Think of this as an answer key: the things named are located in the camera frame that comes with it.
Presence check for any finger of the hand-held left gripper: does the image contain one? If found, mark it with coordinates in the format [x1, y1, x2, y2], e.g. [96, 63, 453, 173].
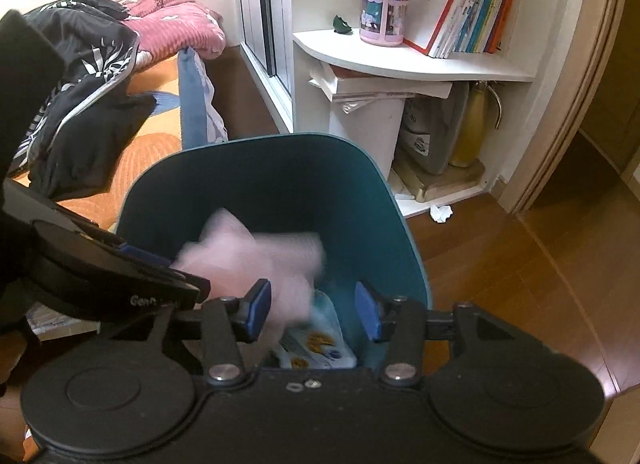
[75, 219, 188, 280]

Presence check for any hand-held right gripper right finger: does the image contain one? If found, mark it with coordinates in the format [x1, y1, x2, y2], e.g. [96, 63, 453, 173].
[354, 280, 501, 387]

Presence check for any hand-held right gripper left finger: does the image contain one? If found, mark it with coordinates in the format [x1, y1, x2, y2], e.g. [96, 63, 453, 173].
[145, 279, 273, 387]

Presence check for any pink tissue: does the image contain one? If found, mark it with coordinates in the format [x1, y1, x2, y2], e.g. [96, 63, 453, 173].
[175, 209, 326, 330]

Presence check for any teal trash bin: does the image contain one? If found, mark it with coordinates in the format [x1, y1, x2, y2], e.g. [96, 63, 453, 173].
[116, 131, 431, 375]

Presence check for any white blue snack packet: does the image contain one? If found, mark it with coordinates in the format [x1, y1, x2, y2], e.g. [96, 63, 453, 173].
[272, 289, 358, 370]

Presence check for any white flat box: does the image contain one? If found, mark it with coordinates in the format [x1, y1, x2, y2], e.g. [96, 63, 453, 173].
[22, 307, 102, 342]

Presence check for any blue white cloth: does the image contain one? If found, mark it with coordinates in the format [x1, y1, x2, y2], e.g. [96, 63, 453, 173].
[177, 47, 231, 150]

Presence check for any white storage box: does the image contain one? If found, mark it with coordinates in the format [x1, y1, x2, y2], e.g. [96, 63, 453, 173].
[327, 96, 407, 177]

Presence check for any black floral garment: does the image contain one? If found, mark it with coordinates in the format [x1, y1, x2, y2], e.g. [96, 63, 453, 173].
[10, 0, 156, 200]

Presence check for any gold thermos bottle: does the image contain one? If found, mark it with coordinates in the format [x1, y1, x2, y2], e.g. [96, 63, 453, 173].
[449, 79, 502, 168]

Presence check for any stack of white papers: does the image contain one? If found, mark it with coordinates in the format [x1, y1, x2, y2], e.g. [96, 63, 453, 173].
[307, 62, 453, 101]

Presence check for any pink blanket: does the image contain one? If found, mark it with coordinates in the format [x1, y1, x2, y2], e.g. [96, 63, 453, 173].
[117, 0, 227, 60]

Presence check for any white corner shelf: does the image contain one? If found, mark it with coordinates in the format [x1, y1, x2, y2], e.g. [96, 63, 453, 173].
[290, 0, 591, 217]

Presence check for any pink pen holder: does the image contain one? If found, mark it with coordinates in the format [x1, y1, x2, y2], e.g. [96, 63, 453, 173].
[359, 0, 410, 46]

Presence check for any white sliding door frame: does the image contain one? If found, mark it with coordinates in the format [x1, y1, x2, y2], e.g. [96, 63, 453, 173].
[234, 0, 296, 132]

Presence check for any wooden door frame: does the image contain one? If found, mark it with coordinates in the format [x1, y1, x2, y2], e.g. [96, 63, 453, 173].
[510, 0, 637, 215]

